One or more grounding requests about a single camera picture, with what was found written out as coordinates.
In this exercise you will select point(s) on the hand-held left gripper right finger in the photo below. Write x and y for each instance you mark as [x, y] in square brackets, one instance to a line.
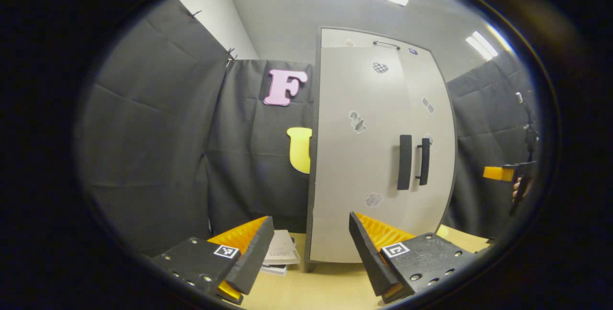
[371, 257]

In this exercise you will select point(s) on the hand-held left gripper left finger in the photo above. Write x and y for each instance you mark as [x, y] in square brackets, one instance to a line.
[254, 257]

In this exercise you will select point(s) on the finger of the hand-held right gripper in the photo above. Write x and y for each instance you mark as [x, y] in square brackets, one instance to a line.
[498, 174]

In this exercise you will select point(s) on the white cabinet door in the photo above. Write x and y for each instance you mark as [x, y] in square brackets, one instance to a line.
[438, 123]
[345, 171]

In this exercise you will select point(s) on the white cabinet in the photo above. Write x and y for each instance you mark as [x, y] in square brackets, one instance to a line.
[335, 38]

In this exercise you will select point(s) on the stack of white booklets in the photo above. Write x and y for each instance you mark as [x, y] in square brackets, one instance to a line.
[282, 250]

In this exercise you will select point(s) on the black backdrop cloth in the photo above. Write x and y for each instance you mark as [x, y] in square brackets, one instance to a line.
[153, 132]

